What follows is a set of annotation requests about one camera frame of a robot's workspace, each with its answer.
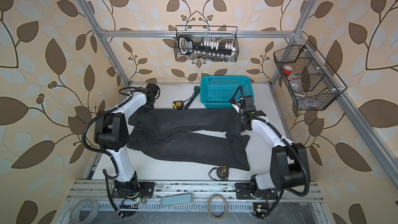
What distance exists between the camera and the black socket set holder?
0.84 metres

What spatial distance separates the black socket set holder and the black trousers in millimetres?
326

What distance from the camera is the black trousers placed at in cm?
85
